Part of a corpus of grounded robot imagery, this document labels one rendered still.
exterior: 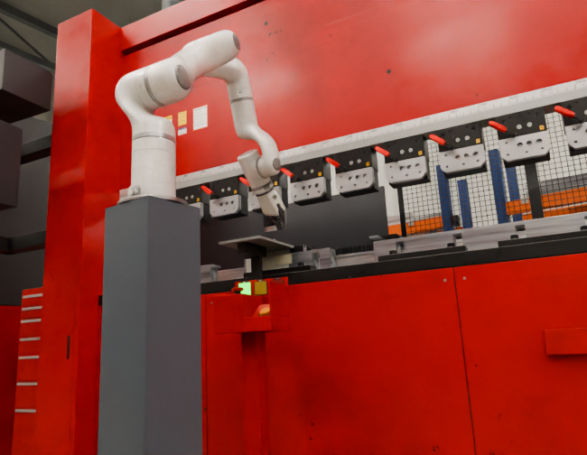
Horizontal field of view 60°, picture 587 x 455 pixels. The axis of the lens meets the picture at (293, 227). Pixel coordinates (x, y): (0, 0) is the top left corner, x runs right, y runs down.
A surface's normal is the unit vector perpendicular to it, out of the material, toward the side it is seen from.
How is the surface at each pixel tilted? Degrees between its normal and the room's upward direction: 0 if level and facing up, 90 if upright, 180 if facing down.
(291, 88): 90
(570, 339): 90
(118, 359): 90
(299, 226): 90
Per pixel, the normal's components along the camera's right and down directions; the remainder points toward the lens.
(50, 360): -0.46, -0.18
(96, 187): 0.89, -0.14
